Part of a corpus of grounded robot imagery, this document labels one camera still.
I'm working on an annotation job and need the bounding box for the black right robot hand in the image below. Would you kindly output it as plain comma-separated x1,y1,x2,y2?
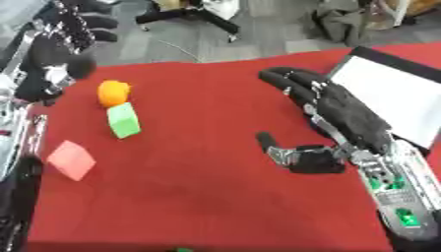
253,66,400,175

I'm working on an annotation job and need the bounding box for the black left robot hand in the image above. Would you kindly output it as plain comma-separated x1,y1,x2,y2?
12,0,121,103

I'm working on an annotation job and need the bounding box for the orange toy ball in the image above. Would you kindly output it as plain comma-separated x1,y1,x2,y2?
96,80,133,108

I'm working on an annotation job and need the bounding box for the green block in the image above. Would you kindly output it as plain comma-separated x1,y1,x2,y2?
104,101,144,140

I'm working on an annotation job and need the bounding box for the pink block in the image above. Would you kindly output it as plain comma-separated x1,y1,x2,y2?
44,140,98,182

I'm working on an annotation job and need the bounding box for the grey bag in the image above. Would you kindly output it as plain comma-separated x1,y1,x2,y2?
310,0,400,47

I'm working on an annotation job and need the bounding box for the black chair base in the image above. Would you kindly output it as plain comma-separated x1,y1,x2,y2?
134,0,243,43

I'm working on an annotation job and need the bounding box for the thin floor cable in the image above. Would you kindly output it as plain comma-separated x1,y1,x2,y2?
155,38,206,64

